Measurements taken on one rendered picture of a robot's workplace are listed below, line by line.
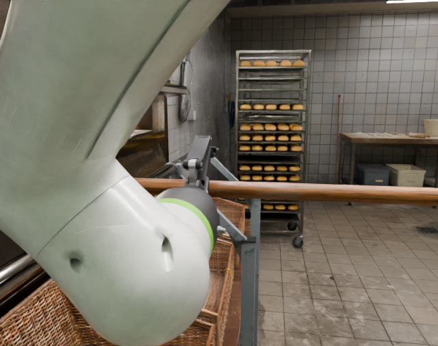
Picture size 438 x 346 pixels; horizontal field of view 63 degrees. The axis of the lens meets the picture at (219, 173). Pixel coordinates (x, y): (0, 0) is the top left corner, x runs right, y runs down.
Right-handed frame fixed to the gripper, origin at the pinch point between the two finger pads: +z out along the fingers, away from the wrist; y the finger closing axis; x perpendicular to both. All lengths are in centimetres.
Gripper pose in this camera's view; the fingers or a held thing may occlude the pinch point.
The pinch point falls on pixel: (210, 185)
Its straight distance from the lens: 64.0
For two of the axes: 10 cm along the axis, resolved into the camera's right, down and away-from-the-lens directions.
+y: 0.0, 9.8, 1.9
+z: 1.4, -1.9, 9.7
